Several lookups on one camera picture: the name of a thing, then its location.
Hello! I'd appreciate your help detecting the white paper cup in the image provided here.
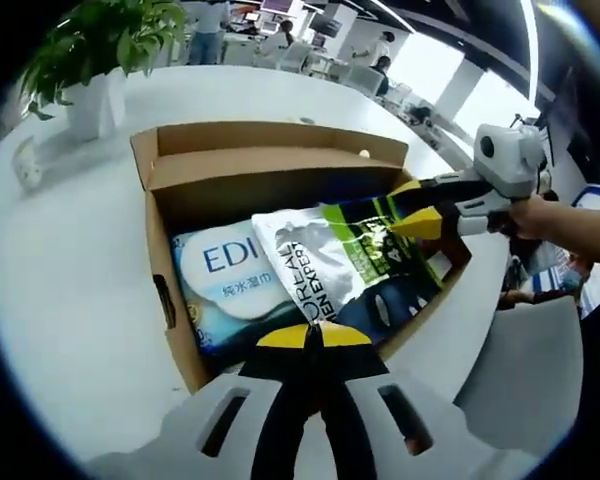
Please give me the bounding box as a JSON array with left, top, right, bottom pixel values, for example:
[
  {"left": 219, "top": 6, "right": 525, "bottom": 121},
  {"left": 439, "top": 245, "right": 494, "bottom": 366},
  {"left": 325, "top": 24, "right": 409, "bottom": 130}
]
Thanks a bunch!
[{"left": 12, "top": 135, "right": 44, "bottom": 190}]

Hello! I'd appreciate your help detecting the person's right hand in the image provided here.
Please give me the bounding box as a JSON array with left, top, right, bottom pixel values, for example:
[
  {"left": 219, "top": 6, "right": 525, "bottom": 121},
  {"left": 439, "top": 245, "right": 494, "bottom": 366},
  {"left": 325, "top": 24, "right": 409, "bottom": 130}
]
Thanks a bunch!
[{"left": 507, "top": 193, "right": 564, "bottom": 241}]

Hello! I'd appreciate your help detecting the white green soft item packet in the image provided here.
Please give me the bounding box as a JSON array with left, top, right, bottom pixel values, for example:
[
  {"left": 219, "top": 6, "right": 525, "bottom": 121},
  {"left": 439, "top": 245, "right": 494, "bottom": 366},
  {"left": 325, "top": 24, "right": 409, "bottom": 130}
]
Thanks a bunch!
[{"left": 251, "top": 196, "right": 445, "bottom": 347}]

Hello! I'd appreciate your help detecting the green plant in white pot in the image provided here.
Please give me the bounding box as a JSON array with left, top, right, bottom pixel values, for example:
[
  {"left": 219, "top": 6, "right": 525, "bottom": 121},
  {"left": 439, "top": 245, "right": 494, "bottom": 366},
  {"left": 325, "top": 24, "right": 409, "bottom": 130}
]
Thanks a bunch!
[{"left": 19, "top": 0, "right": 187, "bottom": 144}]

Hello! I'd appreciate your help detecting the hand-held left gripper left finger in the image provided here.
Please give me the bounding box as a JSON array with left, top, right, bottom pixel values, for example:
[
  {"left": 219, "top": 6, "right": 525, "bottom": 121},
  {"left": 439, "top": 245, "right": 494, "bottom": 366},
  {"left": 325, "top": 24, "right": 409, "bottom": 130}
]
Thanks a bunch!
[{"left": 87, "top": 323, "right": 315, "bottom": 480}]

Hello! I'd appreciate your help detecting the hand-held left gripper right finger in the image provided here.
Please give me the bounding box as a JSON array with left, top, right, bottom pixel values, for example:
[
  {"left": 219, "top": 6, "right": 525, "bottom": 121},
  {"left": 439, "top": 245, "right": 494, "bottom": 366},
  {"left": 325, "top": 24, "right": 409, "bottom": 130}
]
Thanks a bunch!
[{"left": 312, "top": 322, "right": 531, "bottom": 480}]

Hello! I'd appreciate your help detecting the brown cardboard shoe box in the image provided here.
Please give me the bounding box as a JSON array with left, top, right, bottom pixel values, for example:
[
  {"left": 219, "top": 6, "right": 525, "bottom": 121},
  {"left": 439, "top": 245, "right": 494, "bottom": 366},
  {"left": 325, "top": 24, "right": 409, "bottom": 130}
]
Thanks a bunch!
[{"left": 129, "top": 121, "right": 474, "bottom": 396}]

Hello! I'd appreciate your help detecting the blue white wet wipes pack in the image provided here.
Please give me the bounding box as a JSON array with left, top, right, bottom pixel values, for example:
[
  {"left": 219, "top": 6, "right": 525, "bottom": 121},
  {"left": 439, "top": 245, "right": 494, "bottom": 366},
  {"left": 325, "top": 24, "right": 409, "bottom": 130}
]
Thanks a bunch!
[{"left": 171, "top": 219, "right": 311, "bottom": 357}]

